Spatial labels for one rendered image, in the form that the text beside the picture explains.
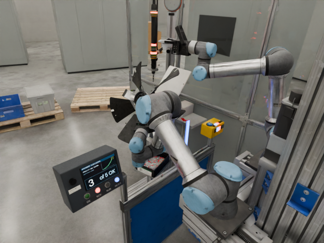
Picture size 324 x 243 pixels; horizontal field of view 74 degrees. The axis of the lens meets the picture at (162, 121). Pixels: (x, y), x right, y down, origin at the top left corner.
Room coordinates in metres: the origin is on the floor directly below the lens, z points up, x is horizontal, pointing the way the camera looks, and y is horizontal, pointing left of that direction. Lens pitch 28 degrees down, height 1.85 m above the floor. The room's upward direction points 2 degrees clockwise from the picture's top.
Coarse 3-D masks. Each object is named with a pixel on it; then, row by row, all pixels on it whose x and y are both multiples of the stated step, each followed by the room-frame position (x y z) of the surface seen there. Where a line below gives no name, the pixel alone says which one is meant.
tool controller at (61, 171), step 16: (80, 160) 0.74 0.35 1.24; (96, 160) 0.74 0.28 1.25; (112, 160) 0.78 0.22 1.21; (64, 176) 0.64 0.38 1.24; (80, 176) 0.67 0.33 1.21; (96, 176) 0.71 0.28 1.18; (112, 176) 0.75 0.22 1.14; (64, 192) 0.64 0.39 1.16; (80, 192) 0.65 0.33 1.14; (80, 208) 0.62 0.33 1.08
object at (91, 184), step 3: (90, 177) 0.69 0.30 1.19; (93, 177) 0.70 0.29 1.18; (84, 180) 0.68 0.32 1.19; (87, 180) 0.68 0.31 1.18; (90, 180) 0.69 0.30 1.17; (93, 180) 0.70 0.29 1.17; (87, 183) 0.68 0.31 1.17; (90, 183) 0.69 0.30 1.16; (93, 183) 0.69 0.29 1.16; (96, 183) 0.70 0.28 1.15; (87, 186) 0.67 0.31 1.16; (90, 186) 0.68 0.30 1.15; (93, 186) 0.69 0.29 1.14; (87, 189) 0.67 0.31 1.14
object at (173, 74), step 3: (174, 69) 1.67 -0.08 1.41; (177, 69) 1.60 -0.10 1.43; (171, 72) 1.67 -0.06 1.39; (174, 72) 1.59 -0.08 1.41; (177, 72) 1.54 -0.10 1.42; (168, 75) 1.67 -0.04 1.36; (171, 75) 1.56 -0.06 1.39; (174, 75) 1.53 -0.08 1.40; (177, 75) 1.50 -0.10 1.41; (168, 78) 1.55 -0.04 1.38; (171, 78) 1.51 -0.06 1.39; (162, 81) 1.57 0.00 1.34; (165, 81) 1.52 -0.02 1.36; (159, 84) 1.56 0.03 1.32; (156, 87) 1.54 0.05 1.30
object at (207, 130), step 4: (212, 120) 1.48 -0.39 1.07; (216, 120) 1.49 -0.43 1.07; (204, 124) 1.41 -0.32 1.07; (220, 124) 1.43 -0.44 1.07; (204, 128) 1.40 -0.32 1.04; (208, 128) 1.38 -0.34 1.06; (212, 128) 1.36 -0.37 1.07; (216, 128) 1.39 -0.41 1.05; (204, 132) 1.40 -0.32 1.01; (208, 132) 1.37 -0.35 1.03; (212, 132) 1.36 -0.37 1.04; (216, 132) 1.40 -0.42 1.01; (220, 132) 1.44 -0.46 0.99; (208, 136) 1.37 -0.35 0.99; (212, 136) 1.36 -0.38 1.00
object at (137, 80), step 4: (140, 64) 1.78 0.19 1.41; (136, 68) 1.83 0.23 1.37; (140, 68) 1.75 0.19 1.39; (136, 72) 1.80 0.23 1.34; (140, 72) 1.72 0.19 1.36; (136, 76) 1.78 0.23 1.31; (140, 76) 1.70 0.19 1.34; (132, 80) 1.87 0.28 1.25; (136, 80) 1.78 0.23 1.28; (140, 80) 1.68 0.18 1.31; (136, 84) 1.78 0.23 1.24; (140, 84) 1.66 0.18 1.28; (140, 88) 1.66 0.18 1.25
